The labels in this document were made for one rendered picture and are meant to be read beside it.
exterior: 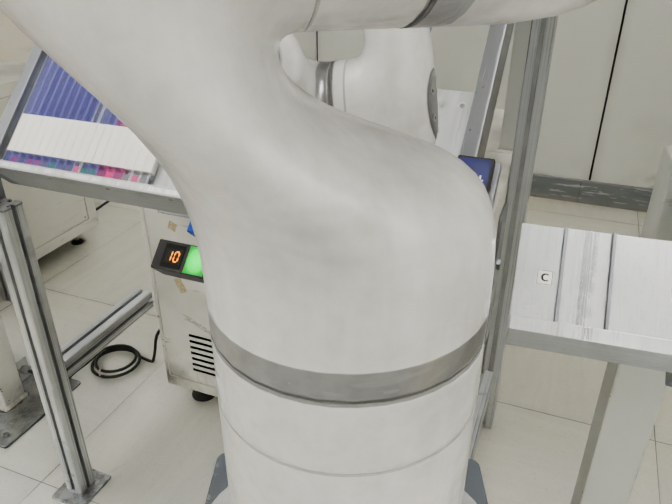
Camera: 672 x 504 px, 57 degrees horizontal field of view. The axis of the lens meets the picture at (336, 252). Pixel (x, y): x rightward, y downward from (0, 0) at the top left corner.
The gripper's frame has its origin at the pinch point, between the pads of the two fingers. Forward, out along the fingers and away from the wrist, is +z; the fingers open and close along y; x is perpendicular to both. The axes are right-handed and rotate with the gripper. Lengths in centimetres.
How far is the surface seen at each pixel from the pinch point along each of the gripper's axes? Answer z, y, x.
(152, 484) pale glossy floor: 62, -49, -41
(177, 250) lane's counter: 6.4, -24.8, -3.6
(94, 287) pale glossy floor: 103, -114, 0
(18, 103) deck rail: 4, -58, 13
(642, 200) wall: 190, 50, 94
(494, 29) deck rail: 4.2, 8.7, 30.6
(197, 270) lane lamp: 6.4, -21.1, -5.6
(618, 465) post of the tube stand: 33.3, 33.1, -14.4
